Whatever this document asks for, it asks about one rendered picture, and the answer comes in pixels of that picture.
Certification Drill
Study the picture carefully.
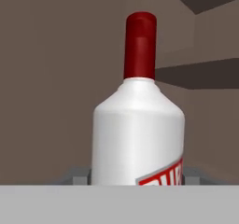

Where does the white liquor bottle red cap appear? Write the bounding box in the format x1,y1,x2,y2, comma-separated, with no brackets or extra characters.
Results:
91,11,186,187

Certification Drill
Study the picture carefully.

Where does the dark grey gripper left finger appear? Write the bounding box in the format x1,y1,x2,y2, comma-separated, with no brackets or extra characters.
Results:
55,167,93,187

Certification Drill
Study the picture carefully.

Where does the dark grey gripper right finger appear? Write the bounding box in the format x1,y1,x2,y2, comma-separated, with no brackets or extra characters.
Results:
182,166,213,187

